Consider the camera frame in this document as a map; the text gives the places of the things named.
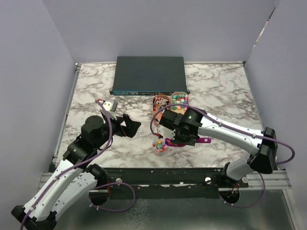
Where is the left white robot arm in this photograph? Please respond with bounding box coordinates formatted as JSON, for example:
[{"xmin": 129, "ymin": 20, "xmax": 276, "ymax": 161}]
[{"xmin": 11, "ymin": 113, "xmax": 141, "ymax": 230}]

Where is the purple cable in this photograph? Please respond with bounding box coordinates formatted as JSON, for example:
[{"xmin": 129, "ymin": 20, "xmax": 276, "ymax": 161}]
[
  {"xmin": 19, "ymin": 99, "xmax": 113, "ymax": 230},
  {"xmin": 149, "ymin": 104, "xmax": 295, "ymax": 166}
]

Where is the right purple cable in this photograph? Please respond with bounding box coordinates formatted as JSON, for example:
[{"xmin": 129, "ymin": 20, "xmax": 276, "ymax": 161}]
[{"xmin": 149, "ymin": 104, "xmax": 295, "ymax": 166}]

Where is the beige tray of star candies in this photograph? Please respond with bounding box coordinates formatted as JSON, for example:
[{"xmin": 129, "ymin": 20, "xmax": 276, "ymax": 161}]
[{"xmin": 171, "ymin": 92, "xmax": 189, "ymax": 114}]

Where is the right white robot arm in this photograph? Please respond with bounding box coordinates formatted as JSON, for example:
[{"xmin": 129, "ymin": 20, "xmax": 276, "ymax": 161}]
[{"xmin": 157, "ymin": 107, "xmax": 277, "ymax": 187}]

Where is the clear plastic jar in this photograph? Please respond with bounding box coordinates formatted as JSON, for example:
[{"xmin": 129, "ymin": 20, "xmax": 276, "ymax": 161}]
[{"xmin": 152, "ymin": 139, "xmax": 168, "ymax": 156}]

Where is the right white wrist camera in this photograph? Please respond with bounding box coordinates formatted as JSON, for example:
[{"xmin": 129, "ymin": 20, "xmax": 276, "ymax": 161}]
[{"xmin": 156, "ymin": 125, "xmax": 176, "ymax": 140}]

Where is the blue network switch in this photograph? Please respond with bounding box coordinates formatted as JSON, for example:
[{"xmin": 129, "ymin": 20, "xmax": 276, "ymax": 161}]
[{"xmin": 110, "ymin": 56, "xmax": 190, "ymax": 96}]

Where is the purple plastic scoop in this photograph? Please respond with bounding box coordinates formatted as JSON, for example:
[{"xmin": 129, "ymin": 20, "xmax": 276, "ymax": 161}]
[{"xmin": 165, "ymin": 138, "xmax": 212, "ymax": 147}]

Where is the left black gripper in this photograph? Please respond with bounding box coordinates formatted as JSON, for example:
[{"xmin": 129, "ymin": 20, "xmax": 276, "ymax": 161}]
[{"xmin": 95, "ymin": 112, "xmax": 141, "ymax": 149}]

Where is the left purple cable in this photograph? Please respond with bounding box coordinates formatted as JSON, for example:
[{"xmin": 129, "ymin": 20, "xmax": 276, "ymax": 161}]
[{"xmin": 19, "ymin": 99, "xmax": 113, "ymax": 230}]

